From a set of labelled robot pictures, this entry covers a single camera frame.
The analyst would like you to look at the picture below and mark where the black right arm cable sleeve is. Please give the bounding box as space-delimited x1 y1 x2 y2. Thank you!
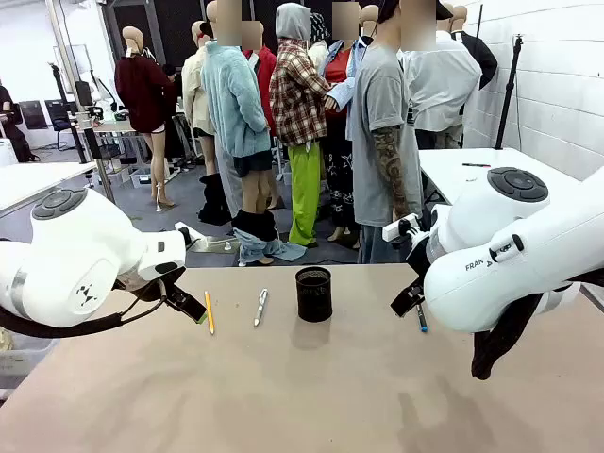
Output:
471 280 582 381

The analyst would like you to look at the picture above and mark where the yellow pencil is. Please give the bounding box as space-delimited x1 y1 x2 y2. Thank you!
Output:
203 290 216 335

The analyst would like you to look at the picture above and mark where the person in gray T-shirt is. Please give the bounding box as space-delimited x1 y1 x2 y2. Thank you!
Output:
351 0 438 265

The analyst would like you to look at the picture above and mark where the mannequin in black jacket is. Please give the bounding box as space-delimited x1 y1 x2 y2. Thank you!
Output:
450 5 499 91

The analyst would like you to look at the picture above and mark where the mannequin in red jacket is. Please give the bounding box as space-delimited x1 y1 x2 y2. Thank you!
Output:
243 21 279 138

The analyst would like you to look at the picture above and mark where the large white table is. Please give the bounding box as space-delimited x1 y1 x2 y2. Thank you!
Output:
418 146 604 209

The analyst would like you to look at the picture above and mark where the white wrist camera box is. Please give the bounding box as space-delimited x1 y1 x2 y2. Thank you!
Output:
382 212 422 243

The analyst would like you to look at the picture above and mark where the mannequin in light blue fleece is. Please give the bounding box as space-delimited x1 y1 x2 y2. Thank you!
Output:
200 0 308 266

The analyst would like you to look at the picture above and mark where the tattooed forearm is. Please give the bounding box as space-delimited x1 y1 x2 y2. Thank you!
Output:
371 123 412 222

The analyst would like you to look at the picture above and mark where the black office chair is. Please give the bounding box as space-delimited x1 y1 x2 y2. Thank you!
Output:
44 98 79 152

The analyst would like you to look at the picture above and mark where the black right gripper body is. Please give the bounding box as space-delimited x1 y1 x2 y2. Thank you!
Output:
405 229 434 285

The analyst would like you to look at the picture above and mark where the cluttered background desk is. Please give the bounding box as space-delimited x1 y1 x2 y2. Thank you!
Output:
70 106 143 190

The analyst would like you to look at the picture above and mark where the mannequin in plaid shirt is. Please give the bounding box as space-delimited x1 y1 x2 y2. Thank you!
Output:
268 3 331 249

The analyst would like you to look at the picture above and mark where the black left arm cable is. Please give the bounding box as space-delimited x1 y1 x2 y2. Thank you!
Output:
0 277 170 339

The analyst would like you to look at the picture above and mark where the mannequin in cream jacket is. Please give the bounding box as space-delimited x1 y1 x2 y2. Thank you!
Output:
181 21 218 178

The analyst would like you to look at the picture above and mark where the white side table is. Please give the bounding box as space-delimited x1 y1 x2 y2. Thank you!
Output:
0 161 98 218

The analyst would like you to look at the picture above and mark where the seated person in black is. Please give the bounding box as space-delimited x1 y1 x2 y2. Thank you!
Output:
0 77 39 164

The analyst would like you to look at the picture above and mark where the mannequin in red top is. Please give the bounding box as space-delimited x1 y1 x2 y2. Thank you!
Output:
323 2 367 246

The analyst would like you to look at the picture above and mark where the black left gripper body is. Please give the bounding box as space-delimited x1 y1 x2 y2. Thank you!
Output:
114 266 189 304

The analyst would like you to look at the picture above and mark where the black tripod stand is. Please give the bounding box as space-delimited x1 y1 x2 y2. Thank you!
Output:
494 33 528 150

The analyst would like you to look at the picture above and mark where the black mesh pen holder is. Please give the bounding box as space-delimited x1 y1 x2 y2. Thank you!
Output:
294 266 334 324

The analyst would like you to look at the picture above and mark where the mannequin in black-white headscarf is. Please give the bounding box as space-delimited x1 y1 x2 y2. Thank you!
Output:
309 12 331 67

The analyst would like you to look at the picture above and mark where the mannequin in dark red sweater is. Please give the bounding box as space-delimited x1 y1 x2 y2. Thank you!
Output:
114 25 178 209

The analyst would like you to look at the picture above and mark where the silver pen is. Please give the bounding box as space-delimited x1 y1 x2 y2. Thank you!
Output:
253 288 269 327

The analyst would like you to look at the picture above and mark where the white power strip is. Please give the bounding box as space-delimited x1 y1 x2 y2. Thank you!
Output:
175 225 240 255

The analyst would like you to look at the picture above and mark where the gray storage crate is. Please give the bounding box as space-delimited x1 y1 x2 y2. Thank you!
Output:
0 329 56 402

